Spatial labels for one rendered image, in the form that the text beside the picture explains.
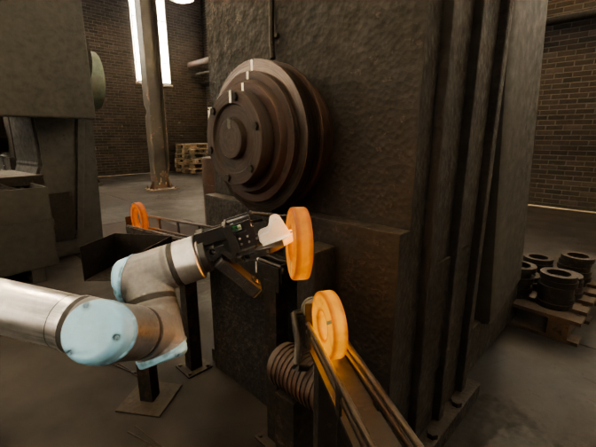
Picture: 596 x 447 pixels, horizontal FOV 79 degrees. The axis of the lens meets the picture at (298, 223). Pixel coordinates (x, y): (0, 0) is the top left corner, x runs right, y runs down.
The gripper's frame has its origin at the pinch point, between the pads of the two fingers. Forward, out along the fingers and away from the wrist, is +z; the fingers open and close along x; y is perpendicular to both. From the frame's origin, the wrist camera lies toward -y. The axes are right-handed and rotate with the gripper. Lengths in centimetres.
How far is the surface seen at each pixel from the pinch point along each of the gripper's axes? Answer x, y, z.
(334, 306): -3.8, -16.7, 2.9
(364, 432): -31.8, -20.9, -2.0
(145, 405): 68, -74, -76
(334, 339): -7.3, -21.9, 0.5
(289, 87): 33.7, 30.8, 12.7
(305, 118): 28.6, 21.7, 13.8
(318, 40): 45, 42, 27
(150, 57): 734, 202, -109
